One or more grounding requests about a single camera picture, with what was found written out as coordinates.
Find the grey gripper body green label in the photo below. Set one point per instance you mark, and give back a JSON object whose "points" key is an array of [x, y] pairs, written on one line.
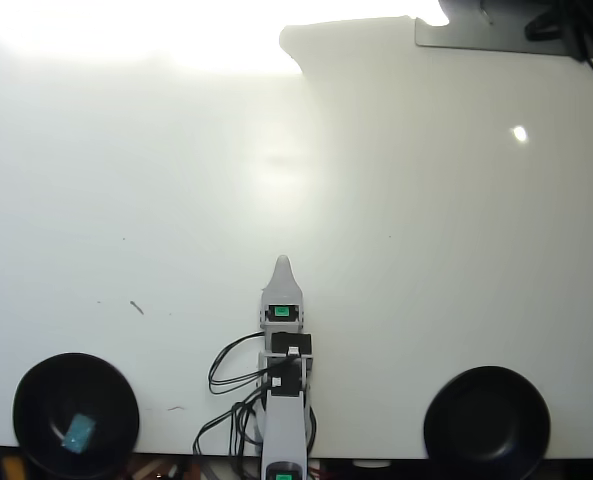
{"points": [[295, 315]]}

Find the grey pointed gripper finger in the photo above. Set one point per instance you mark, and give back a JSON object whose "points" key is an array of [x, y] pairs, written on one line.
{"points": [[283, 277]]}

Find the blue speckled cube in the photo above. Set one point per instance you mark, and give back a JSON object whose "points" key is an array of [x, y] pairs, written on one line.
{"points": [[79, 432]]}

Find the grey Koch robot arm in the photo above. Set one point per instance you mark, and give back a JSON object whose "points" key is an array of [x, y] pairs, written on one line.
{"points": [[286, 425]]}

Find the black bowl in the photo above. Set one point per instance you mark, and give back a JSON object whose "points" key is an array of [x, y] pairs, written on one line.
{"points": [[36, 400], [486, 425]]}

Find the grey monitor stand plate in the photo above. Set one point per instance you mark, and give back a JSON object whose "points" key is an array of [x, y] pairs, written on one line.
{"points": [[476, 37]]}

